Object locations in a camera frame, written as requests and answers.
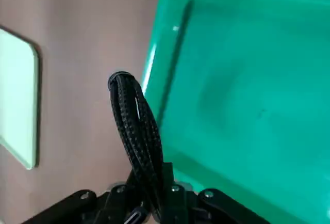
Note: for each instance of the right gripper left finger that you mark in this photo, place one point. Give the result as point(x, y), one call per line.
point(85, 206)

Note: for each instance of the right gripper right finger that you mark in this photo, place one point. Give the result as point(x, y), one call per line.
point(206, 208)

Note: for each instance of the pale green flat tray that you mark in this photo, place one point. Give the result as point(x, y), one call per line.
point(18, 92)

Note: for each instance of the bright green plastic tray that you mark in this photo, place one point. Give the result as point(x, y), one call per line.
point(245, 79)

